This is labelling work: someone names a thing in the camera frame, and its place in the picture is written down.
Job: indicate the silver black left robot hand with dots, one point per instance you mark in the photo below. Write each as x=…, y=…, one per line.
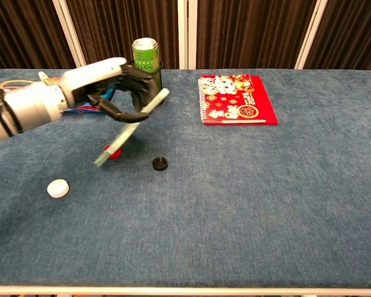
x=86, y=80

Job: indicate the long pale green plastic stick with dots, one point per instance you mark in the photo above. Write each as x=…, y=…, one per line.
x=123, y=133

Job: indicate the red bottle cap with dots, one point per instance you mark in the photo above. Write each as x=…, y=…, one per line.
x=115, y=154

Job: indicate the white bottle cap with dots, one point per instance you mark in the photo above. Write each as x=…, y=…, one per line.
x=58, y=188

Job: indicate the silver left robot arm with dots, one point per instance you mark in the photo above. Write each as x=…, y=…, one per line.
x=28, y=105

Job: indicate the black bottle cap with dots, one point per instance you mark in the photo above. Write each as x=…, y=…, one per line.
x=159, y=164

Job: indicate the blue snack packet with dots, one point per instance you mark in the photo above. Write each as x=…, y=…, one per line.
x=80, y=109

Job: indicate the orange spouted drink pouch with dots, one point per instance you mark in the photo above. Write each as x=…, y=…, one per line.
x=42, y=75

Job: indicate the green drink can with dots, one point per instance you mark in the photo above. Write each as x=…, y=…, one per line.
x=145, y=52

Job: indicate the black mesh pen holder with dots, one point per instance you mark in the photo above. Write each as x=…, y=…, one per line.
x=161, y=69

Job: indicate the red spiral calendar notebook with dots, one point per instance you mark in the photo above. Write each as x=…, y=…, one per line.
x=235, y=102

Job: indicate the dark brown pleated curtain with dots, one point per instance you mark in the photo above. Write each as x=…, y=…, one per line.
x=235, y=18

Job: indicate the blue tablecloth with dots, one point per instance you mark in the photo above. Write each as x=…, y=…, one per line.
x=235, y=201

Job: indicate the white screen frame post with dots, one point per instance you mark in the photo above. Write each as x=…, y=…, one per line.
x=69, y=34
x=310, y=34
x=187, y=34

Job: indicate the white table frame edge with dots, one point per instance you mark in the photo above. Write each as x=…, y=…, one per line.
x=185, y=291

